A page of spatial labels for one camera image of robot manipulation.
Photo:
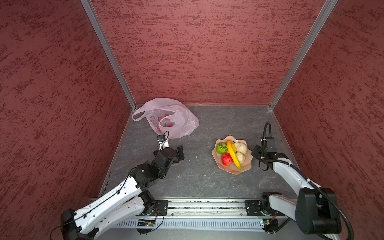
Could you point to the yellow fake banana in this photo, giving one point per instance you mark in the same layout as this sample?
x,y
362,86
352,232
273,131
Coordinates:
x,y
233,155

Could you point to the yellow fake lemon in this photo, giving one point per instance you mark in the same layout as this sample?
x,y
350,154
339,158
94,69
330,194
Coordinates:
x,y
234,148

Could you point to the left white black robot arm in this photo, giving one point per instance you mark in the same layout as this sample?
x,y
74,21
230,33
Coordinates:
x,y
128,199

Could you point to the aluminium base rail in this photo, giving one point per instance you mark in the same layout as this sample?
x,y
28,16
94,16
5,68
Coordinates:
x,y
226,208

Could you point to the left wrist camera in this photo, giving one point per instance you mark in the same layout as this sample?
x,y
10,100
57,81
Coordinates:
x,y
162,142

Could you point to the pink scalloped bowl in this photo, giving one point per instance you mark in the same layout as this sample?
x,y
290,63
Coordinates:
x,y
232,169

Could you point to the green fake fruit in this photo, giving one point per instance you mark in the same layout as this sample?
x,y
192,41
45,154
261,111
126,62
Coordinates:
x,y
222,148

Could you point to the aluminium corner post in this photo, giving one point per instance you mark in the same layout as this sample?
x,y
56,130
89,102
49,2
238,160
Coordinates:
x,y
97,26
317,26

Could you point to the right aluminium corner post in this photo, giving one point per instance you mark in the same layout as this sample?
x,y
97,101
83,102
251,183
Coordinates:
x,y
317,26

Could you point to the beige fake fruit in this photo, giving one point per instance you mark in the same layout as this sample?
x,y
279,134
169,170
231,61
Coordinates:
x,y
241,157

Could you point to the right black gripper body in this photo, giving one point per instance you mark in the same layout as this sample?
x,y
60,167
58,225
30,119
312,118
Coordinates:
x,y
263,152

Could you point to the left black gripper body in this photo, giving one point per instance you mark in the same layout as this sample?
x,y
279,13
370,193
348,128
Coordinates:
x,y
163,173

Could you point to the red fake strawberry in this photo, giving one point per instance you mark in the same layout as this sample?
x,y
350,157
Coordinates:
x,y
227,159

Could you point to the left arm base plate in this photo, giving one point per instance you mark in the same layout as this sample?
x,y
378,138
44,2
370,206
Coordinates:
x,y
160,208

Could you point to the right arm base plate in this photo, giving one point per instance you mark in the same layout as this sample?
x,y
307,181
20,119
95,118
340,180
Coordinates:
x,y
253,209

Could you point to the pink plastic bag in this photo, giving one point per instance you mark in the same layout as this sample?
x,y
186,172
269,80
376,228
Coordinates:
x,y
164,114

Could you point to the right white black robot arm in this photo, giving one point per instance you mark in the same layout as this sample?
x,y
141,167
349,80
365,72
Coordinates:
x,y
315,209

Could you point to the left aluminium corner post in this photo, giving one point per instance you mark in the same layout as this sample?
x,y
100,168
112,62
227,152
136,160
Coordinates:
x,y
97,26

